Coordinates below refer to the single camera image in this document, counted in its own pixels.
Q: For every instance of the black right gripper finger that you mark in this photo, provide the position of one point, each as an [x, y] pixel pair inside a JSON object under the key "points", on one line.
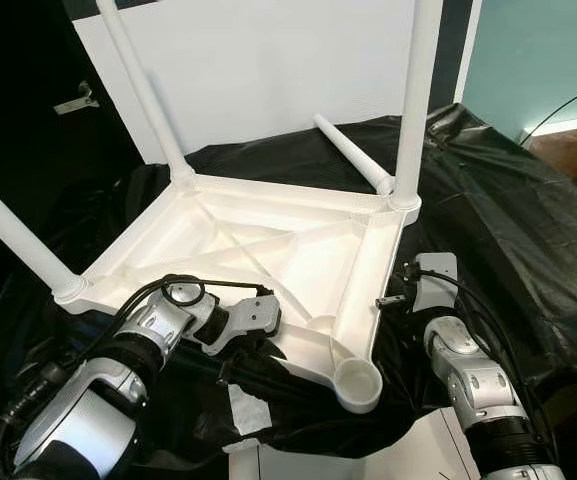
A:
{"points": [[393, 301]]}

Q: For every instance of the white plastic table top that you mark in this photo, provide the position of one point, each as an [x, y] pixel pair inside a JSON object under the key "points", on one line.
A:
{"points": [[328, 260]]}

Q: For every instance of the white tapered table leg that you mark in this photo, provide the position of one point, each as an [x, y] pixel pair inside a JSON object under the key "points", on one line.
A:
{"points": [[416, 100], [13, 230], [138, 80], [353, 150]]}

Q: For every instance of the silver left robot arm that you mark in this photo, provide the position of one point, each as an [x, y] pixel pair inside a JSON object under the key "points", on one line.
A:
{"points": [[98, 400]]}

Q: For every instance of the black plastic table cover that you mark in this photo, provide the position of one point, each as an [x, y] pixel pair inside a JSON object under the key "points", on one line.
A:
{"points": [[508, 220]]}

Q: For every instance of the brown wooden furniture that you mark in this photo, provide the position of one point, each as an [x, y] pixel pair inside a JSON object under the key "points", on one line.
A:
{"points": [[573, 160]]}

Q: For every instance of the teal glass panel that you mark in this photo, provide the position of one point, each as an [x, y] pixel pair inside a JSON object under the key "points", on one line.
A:
{"points": [[538, 50]]}

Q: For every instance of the black door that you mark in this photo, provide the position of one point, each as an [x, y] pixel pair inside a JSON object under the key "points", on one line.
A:
{"points": [[18, 100]]}

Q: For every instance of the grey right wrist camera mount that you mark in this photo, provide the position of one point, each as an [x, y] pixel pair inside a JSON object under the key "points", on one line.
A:
{"points": [[436, 280]]}

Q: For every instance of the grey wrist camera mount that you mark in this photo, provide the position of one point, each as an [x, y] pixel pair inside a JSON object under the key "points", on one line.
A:
{"points": [[436, 280], [248, 315]]}

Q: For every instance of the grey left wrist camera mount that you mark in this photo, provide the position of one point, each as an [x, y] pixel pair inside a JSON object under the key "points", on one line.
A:
{"points": [[248, 315]]}

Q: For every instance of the black wall pillar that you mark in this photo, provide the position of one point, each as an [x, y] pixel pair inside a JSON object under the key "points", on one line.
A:
{"points": [[458, 50]]}

